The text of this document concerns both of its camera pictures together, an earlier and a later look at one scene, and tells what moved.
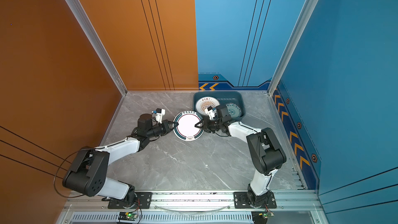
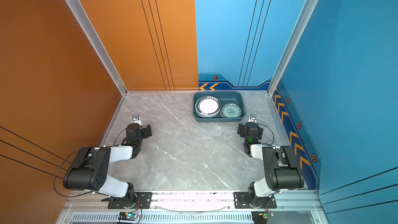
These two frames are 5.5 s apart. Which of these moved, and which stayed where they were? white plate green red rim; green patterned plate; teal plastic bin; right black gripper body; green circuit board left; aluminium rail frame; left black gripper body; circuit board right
Moved: right black gripper body; left black gripper body; white plate green red rim
Stayed: circuit board right; teal plastic bin; green patterned plate; green circuit board left; aluminium rail frame
